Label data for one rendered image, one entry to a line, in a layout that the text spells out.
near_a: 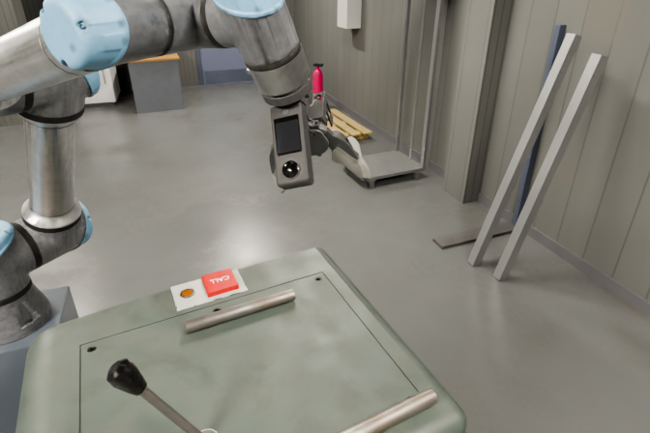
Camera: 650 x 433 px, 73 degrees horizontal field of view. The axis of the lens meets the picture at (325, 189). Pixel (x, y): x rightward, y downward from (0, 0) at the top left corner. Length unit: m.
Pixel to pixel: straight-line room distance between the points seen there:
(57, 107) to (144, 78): 5.86
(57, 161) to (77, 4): 0.56
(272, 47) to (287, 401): 0.49
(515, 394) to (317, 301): 1.75
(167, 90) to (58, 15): 6.31
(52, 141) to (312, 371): 0.64
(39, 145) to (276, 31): 0.59
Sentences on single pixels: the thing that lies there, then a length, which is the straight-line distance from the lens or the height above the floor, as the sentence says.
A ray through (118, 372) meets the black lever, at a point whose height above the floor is 1.40.
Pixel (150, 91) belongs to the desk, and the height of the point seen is 0.30.
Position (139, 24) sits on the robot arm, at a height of 1.76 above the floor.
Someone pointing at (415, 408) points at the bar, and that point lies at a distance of 0.69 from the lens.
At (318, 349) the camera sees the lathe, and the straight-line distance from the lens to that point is 0.77.
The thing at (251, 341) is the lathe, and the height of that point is 1.26.
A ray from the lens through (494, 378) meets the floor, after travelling 2.52.
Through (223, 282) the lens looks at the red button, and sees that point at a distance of 0.90.
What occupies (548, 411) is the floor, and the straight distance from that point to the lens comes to 2.48.
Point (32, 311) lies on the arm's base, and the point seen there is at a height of 1.14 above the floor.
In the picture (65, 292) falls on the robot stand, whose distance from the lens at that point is 1.29.
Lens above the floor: 1.81
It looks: 26 degrees down
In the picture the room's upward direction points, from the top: straight up
